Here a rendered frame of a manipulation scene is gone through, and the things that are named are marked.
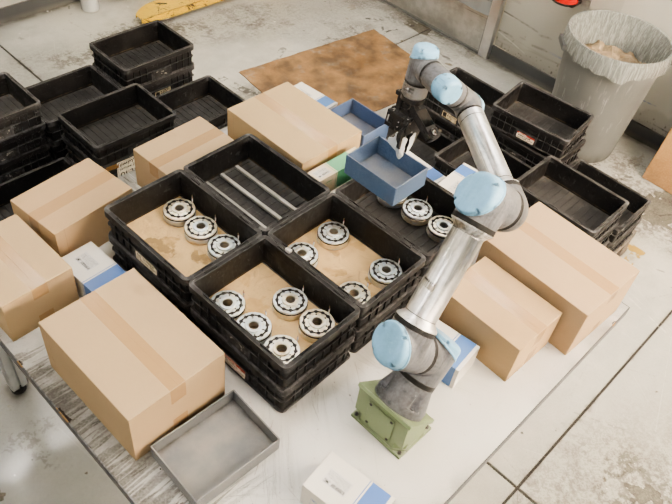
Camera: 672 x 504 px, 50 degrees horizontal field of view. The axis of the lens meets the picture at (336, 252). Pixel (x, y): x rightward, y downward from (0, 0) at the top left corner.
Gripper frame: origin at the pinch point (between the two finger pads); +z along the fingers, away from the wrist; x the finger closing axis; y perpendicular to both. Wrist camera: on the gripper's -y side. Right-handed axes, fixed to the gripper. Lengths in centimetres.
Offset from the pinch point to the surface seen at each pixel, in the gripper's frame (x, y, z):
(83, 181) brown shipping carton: 66, 74, 32
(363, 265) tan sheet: 17.1, -8.4, 30.6
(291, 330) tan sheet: 51, -13, 34
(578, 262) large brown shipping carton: -32, -54, 19
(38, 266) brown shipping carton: 95, 49, 35
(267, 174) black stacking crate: 13, 43, 30
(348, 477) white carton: 68, -55, 40
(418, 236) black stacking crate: -6.7, -10.4, 28.4
